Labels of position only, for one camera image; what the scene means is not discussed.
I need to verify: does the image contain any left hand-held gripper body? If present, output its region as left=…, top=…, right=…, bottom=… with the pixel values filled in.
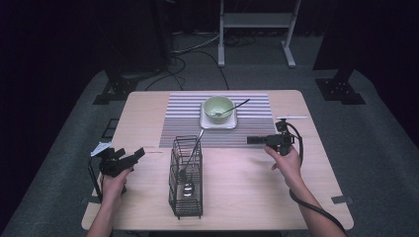
left=90, top=141, right=139, bottom=179

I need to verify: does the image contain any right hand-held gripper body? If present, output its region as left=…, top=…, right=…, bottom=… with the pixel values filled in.
left=265, top=115, right=308, bottom=157

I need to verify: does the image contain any black-handled metal spoon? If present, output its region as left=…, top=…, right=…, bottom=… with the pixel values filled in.
left=210, top=98, right=251, bottom=119

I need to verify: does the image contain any black wire cutlery rack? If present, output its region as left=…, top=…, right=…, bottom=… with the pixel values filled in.
left=168, top=134, right=205, bottom=220

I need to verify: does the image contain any green bowl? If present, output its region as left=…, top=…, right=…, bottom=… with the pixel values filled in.
left=203, top=95, right=235, bottom=125

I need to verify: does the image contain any person's left hand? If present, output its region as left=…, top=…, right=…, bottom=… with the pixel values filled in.
left=102, top=167, right=134, bottom=207

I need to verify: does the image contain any person's right hand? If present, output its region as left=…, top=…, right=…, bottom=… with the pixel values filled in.
left=264, top=144, right=303, bottom=189

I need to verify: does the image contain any striped placemat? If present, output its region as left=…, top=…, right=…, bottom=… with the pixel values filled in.
left=158, top=93, right=280, bottom=150

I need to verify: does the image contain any white square plate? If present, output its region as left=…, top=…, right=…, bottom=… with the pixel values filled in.
left=199, top=101, right=238, bottom=130

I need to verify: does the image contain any black stand base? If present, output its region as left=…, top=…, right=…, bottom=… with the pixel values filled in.
left=314, top=68, right=367, bottom=106
left=92, top=69, right=140, bottom=106

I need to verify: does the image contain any grey tape strip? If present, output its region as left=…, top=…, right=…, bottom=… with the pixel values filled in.
left=330, top=195, right=355, bottom=205

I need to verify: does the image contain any white metal stand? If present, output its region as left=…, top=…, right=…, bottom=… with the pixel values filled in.
left=216, top=0, right=302, bottom=69

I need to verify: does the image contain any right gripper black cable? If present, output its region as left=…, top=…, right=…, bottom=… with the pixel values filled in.
left=284, top=121, right=347, bottom=233

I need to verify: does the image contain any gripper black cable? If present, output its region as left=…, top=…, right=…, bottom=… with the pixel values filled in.
left=284, top=121, right=347, bottom=233
left=87, top=155, right=104, bottom=202

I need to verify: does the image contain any black frame beside table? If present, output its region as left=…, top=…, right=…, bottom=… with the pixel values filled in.
left=101, top=118, right=121, bottom=140

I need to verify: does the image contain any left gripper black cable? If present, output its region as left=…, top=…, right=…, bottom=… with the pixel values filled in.
left=87, top=155, right=104, bottom=202

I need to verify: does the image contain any silver-handled metal spoon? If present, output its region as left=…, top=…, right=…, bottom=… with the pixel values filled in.
left=179, top=129, right=206, bottom=198

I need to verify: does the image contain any black floor cable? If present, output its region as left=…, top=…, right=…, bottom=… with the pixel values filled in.
left=143, top=49, right=231, bottom=92

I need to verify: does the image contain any grey floor cable bundle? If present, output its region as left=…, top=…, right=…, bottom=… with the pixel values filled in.
left=171, top=32, right=221, bottom=55

